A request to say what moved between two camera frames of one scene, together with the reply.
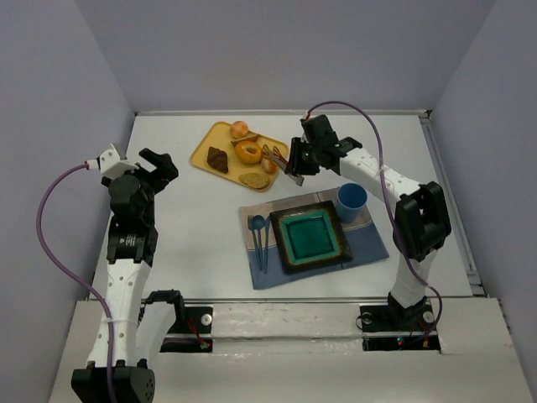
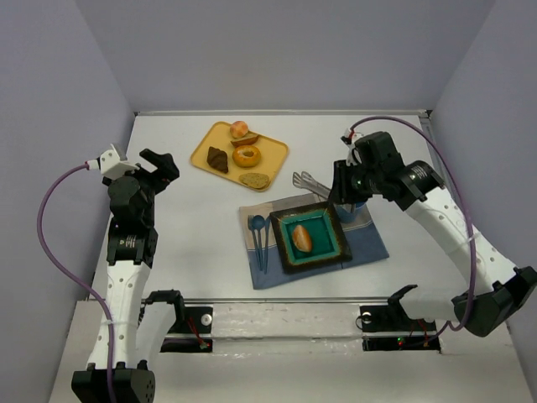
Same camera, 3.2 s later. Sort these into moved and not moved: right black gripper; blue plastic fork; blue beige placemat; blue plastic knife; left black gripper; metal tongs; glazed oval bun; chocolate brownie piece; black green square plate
Moved: metal tongs; right black gripper; glazed oval bun
Not moved: black green square plate; blue beige placemat; left black gripper; blue plastic fork; chocolate brownie piece; blue plastic knife
